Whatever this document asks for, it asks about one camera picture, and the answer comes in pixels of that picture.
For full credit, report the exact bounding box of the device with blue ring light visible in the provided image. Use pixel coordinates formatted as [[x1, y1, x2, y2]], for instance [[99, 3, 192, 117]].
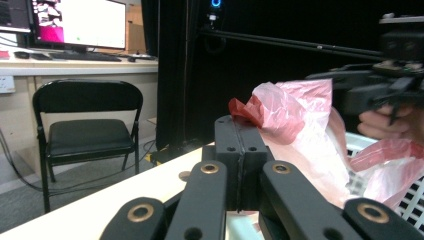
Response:
[[204, 0, 225, 25]]

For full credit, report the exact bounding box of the cardboard box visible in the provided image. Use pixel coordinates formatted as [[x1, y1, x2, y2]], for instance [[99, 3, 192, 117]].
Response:
[[125, 3, 148, 55]]

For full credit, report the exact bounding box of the small computer monitor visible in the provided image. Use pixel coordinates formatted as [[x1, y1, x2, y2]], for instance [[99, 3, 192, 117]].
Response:
[[0, 0, 33, 34]]

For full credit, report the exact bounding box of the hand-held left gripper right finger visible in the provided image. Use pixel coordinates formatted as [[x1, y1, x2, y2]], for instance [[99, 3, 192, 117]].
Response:
[[234, 117, 277, 212]]

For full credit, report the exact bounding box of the black metal bar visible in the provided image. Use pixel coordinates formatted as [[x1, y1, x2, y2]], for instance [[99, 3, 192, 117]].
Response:
[[199, 27, 385, 62]]

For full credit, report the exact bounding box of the white wall outlet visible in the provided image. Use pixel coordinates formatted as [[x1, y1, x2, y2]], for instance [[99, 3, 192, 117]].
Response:
[[0, 75, 16, 95]]

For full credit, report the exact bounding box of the large computer monitor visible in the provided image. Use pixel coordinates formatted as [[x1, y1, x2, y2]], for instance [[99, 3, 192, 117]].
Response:
[[30, 0, 128, 52]]

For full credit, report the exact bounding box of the light blue mesh basket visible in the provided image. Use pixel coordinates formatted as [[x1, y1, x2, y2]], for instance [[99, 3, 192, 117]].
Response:
[[226, 131, 424, 240]]

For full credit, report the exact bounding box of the clear printed plastic bag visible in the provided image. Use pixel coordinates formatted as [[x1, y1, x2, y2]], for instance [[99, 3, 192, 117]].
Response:
[[227, 78, 424, 212]]

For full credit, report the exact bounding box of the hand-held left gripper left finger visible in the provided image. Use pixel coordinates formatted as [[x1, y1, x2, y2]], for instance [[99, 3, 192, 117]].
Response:
[[201, 114, 247, 212]]

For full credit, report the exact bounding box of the black keyboard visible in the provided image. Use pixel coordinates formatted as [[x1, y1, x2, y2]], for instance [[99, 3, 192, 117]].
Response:
[[49, 51, 123, 63]]

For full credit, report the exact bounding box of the black folding chair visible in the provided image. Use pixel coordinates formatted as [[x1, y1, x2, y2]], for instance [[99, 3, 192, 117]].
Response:
[[31, 78, 145, 215]]

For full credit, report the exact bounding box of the black curtain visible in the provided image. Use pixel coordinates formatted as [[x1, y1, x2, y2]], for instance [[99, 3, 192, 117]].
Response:
[[141, 0, 424, 152]]

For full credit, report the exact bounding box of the white desk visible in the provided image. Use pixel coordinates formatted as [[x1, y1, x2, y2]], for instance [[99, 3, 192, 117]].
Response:
[[0, 46, 160, 78]]

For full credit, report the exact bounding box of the black stand base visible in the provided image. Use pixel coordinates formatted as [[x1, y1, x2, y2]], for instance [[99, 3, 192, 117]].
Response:
[[145, 138, 205, 167]]

